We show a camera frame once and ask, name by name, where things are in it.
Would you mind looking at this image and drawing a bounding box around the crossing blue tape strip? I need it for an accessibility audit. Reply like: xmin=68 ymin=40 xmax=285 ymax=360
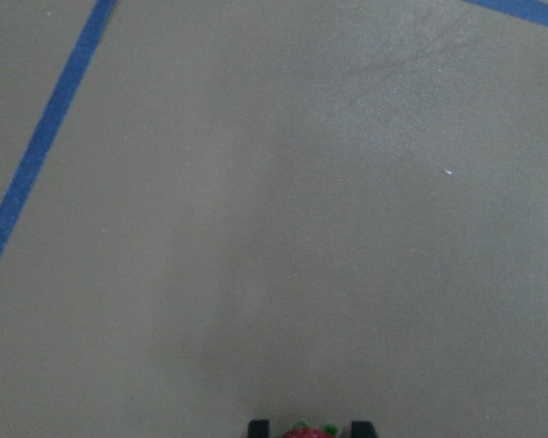
xmin=466 ymin=0 xmax=548 ymax=27

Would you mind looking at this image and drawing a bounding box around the long blue tape strip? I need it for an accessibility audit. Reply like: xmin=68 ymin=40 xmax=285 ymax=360
xmin=0 ymin=0 xmax=116 ymax=258

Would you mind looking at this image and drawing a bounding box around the red toy strawberry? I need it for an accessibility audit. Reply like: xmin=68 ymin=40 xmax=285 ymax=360
xmin=281 ymin=420 xmax=339 ymax=438

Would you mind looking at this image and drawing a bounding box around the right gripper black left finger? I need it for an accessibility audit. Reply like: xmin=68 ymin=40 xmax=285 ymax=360
xmin=248 ymin=419 xmax=269 ymax=438

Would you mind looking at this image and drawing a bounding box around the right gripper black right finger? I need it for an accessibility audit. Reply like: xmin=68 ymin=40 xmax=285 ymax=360
xmin=350 ymin=421 xmax=377 ymax=438

